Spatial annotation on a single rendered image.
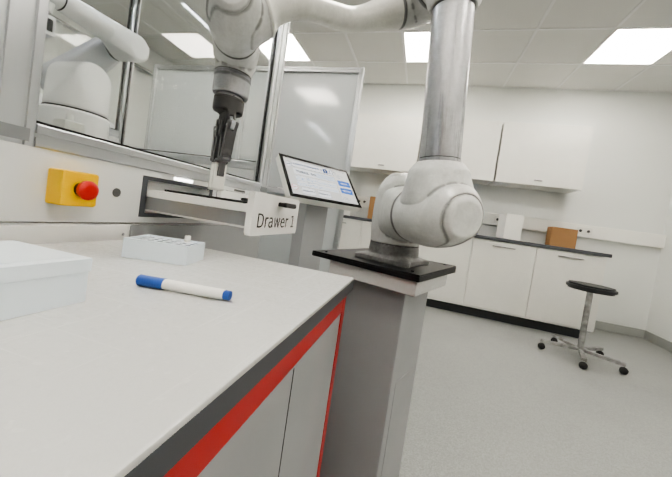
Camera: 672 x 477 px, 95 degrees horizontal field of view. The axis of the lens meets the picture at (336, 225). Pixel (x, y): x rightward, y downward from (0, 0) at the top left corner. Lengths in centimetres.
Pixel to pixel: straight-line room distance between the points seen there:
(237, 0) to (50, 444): 65
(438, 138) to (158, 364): 70
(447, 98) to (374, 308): 59
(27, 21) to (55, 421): 72
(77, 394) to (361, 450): 92
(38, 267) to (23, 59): 50
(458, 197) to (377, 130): 354
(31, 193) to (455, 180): 87
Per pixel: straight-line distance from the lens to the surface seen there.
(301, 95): 276
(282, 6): 79
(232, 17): 71
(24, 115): 84
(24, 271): 42
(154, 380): 29
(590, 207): 477
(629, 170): 497
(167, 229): 107
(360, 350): 99
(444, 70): 85
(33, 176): 84
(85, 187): 80
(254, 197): 77
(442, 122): 81
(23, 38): 85
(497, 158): 423
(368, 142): 418
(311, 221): 185
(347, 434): 112
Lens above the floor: 90
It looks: 2 degrees down
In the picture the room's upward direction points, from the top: 8 degrees clockwise
